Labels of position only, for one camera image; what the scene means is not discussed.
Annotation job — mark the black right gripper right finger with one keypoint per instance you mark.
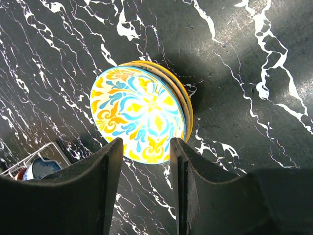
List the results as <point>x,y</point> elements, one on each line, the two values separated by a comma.
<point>212,201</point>

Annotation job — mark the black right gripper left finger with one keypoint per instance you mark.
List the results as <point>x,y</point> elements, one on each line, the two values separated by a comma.
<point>77,200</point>

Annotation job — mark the white wire dish rack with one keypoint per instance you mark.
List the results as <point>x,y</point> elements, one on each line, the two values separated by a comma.
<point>50,150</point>

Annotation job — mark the orange leaf pattern bowl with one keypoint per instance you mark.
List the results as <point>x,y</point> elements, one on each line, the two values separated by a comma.
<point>169,81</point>

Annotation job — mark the yellow sun pattern bowl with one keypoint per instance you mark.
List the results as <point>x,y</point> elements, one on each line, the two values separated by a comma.
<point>181,88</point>

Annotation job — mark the blue rose pattern bowl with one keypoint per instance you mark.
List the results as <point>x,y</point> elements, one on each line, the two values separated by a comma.
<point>40,168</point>

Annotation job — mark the red flower striped bowl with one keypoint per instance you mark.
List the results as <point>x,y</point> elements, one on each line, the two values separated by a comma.
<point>19,176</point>

